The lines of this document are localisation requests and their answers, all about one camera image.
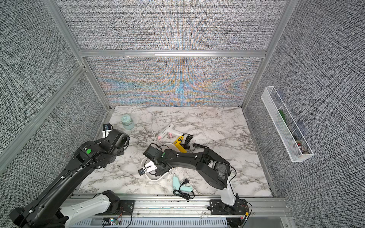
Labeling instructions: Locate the white orange glue gun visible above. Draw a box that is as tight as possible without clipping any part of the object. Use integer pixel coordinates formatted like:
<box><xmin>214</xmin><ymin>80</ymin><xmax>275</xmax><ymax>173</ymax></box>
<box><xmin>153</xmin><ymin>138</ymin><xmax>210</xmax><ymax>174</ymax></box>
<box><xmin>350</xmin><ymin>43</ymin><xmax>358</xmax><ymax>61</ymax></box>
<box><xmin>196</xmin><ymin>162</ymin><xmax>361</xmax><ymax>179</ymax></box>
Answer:
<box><xmin>144</xmin><ymin>161</ymin><xmax>157</xmax><ymax>173</ymax></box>

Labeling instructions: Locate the mint lid clear jar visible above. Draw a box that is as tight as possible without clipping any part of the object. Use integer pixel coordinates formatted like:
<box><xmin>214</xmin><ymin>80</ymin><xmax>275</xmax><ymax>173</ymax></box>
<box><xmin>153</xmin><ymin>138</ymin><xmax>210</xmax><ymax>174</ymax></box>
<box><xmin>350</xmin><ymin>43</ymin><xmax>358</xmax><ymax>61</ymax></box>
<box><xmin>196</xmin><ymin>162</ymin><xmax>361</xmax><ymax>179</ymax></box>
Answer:
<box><xmin>121</xmin><ymin>114</ymin><xmax>135</xmax><ymax>130</ymax></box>

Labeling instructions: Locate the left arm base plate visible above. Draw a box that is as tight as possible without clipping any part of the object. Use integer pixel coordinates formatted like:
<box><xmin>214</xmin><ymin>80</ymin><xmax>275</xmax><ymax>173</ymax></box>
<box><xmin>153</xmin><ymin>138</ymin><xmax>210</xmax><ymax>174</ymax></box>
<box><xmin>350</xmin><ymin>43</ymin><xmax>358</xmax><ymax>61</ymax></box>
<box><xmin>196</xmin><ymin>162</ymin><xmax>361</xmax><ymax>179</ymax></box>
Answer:
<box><xmin>98</xmin><ymin>199</ymin><xmax>135</xmax><ymax>216</ymax></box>

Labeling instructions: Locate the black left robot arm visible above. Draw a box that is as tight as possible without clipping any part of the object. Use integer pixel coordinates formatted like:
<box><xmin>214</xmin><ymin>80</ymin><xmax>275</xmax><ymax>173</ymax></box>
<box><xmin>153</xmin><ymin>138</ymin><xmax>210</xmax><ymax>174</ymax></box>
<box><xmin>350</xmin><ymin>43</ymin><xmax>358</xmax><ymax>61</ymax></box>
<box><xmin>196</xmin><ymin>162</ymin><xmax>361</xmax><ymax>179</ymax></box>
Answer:
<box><xmin>10</xmin><ymin>129</ymin><xmax>130</xmax><ymax>228</ymax></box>

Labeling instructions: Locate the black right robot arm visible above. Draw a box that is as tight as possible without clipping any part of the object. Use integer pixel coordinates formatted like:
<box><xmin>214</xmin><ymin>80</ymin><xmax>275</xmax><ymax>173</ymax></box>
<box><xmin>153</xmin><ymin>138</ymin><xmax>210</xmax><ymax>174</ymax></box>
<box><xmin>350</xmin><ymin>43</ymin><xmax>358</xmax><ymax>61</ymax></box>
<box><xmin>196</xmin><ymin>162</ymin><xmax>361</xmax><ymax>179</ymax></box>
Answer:
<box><xmin>138</xmin><ymin>146</ymin><xmax>237</xmax><ymax>207</ymax></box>

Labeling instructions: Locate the yellow black glue gun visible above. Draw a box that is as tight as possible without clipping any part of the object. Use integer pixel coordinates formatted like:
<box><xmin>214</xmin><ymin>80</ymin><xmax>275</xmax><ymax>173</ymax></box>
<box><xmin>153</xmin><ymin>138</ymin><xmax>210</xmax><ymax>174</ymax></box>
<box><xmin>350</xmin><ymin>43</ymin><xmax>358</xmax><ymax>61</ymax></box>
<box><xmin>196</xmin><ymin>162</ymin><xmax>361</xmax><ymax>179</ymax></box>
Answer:
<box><xmin>174</xmin><ymin>134</ymin><xmax>194</xmax><ymax>153</ymax></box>

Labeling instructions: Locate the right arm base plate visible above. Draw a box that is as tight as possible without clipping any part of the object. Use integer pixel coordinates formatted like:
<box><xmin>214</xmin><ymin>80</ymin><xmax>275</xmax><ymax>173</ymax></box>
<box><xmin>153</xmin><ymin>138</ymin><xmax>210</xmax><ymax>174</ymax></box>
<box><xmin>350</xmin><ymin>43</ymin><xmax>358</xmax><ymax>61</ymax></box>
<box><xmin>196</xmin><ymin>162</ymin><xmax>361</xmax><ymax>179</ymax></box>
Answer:
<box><xmin>207</xmin><ymin>199</ymin><xmax>250</xmax><ymax>215</ymax></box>

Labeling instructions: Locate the green item in basket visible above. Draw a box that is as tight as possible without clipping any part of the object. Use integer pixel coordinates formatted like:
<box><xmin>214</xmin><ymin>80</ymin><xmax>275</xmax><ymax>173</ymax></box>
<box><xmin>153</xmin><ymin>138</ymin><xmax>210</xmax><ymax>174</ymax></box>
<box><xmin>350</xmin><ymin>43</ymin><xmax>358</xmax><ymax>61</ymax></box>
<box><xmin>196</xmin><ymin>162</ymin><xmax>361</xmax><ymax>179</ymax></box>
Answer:
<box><xmin>278</xmin><ymin>109</ymin><xmax>289</xmax><ymax>128</ymax></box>

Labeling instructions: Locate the white pink glue gun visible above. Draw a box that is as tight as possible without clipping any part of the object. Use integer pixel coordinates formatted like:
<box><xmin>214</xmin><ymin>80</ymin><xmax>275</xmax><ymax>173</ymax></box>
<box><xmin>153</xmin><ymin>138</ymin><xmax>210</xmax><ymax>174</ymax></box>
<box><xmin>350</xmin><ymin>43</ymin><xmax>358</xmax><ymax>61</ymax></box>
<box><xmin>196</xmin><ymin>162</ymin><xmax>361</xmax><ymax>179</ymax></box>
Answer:
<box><xmin>157</xmin><ymin>123</ymin><xmax>184</xmax><ymax>140</ymax></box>

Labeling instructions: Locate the white storage box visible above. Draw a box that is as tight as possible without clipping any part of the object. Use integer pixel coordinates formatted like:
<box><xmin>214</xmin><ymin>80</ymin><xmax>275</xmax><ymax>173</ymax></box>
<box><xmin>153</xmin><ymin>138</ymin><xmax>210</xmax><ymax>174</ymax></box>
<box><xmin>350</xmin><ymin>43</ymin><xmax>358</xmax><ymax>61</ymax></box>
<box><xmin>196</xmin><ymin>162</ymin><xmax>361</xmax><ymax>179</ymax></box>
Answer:
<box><xmin>140</xmin><ymin>143</ymin><xmax>179</xmax><ymax>182</ymax></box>

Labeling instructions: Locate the mint green glue gun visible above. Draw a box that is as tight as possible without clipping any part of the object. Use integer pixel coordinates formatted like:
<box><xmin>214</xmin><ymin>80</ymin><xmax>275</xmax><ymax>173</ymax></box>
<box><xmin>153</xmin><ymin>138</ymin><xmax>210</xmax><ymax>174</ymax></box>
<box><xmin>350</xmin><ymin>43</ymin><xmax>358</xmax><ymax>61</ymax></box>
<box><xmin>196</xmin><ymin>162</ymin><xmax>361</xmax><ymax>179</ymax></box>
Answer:
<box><xmin>173</xmin><ymin>175</ymin><xmax>195</xmax><ymax>200</ymax></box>

